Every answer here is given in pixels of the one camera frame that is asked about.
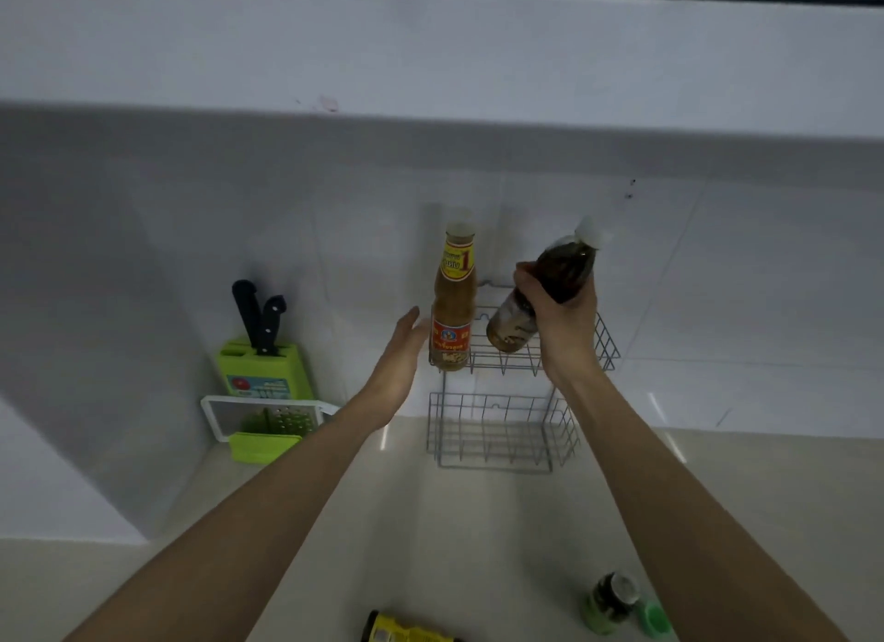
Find person's right hand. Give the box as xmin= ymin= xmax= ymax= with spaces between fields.
xmin=512 ymin=261 xmax=606 ymax=387

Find person's left hand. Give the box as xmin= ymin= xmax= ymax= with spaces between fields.
xmin=358 ymin=306 xmax=431 ymax=432

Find dark sauce bottle white cap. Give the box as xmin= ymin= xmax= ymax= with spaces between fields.
xmin=485 ymin=217 xmax=603 ymax=354

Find tall light brown sauce bottle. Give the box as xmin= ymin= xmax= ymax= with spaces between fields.
xmin=429 ymin=208 xmax=479 ymax=372

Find grey wire two-tier rack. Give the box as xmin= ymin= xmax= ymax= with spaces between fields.
xmin=425 ymin=278 xmax=622 ymax=475

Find yellow label soy sauce bottle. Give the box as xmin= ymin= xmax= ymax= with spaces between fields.
xmin=362 ymin=610 xmax=464 ymax=642

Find small green jar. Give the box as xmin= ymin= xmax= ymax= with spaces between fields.
xmin=579 ymin=570 xmax=642 ymax=636

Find green cap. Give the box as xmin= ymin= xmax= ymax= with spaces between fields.
xmin=634 ymin=600 xmax=671 ymax=641

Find person's left forearm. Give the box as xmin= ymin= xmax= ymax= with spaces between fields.
xmin=65 ymin=393 xmax=388 ymax=642

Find person's right forearm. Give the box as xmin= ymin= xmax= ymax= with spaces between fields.
xmin=552 ymin=369 xmax=851 ymax=642

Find green knife block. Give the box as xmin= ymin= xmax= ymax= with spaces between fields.
xmin=215 ymin=341 xmax=316 ymax=401

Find green grater holder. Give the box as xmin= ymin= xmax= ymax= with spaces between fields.
xmin=228 ymin=410 xmax=305 ymax=465

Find white framed grater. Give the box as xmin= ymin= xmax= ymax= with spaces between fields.
xmin=200 ymin=394 xmax=341 ymax=445

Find white upper cabinet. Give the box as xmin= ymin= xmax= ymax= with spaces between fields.
xmin=0 ymin=0 xmax=884 ymax=139

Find small black-handled knife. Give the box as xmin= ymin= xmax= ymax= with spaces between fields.
xmin=259 ymin=294 xmax=288 ymax=358

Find large black-handled knife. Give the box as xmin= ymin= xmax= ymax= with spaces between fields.
xmin=231 ymin=279 xmax=274 ymax=357

